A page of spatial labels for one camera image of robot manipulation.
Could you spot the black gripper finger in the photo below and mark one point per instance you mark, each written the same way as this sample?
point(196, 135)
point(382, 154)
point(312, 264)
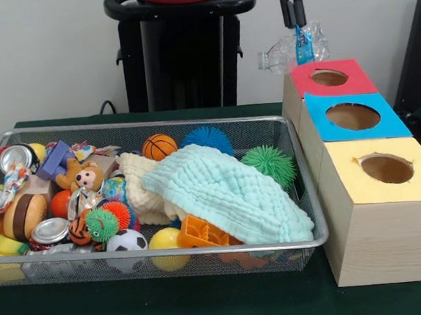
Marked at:
point(286, 7)
point(299, 4)

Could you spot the crushed clear plastic bottle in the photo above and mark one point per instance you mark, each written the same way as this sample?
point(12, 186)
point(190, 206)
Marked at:
point(286, 53)

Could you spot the mint green waffle cloth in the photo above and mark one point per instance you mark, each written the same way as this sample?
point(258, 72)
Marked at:
point(236, 196)

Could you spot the wooden box with three holes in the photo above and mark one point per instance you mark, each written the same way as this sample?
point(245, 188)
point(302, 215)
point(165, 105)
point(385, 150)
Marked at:
point(387, 241)

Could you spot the black upright panel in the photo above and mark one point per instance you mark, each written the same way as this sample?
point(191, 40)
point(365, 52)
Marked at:
point(419, 54)

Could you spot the blue spiky rubber ball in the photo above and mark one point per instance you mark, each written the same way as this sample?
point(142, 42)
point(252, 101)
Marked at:
point(206, 135)

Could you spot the green spiky rubber ball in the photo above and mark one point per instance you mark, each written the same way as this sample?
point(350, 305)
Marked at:
point(268, 161)

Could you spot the small orange basketball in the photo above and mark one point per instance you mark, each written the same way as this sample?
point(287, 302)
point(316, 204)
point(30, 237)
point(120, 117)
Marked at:
point(159, 145)

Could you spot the cream waffle cloth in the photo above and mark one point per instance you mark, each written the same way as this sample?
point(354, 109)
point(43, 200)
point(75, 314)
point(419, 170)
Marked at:
point(143, 193)

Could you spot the orange plastic brick toy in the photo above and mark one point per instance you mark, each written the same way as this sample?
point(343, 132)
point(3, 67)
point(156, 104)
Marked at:
point(198, 234)

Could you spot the yellow plastic ball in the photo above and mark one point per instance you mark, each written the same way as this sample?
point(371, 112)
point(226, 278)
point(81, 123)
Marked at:
point(166, 238)

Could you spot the brown plush monkey toy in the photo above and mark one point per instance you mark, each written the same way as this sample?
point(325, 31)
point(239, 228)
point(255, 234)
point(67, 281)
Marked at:
point(87, 177)

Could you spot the small soccer ball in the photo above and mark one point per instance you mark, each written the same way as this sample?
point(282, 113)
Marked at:
point(125, 242)

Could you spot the green spiky creature toy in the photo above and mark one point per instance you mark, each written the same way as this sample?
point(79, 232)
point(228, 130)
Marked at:
point(100, 226)

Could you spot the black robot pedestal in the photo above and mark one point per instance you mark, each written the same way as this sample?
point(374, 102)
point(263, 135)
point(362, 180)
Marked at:
point(187, 56)

